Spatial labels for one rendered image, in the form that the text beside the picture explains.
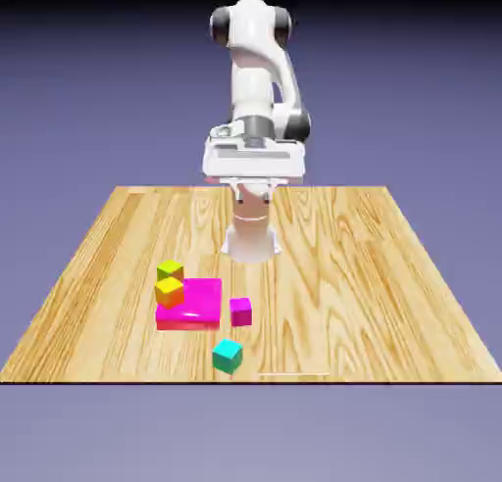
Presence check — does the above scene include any large magenta box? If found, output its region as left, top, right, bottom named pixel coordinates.
left=155, top=277, right=224, bottom=331

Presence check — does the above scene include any small magenta cube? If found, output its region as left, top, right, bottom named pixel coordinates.
left=228, top=296, right=253, bottom=328

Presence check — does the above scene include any small yellow-green cube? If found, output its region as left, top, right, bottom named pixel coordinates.
left=156, top=259, right=185, bottom=284

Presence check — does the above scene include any small cyan cube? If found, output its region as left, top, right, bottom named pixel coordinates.
left=211, top=337, right=245, bottom=376

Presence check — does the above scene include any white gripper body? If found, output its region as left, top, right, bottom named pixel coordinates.
left=201, top=135, right=307, bottom=186

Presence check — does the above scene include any small yellow-orange cube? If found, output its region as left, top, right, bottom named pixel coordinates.
left=153, top=276, right=186, bottom=311

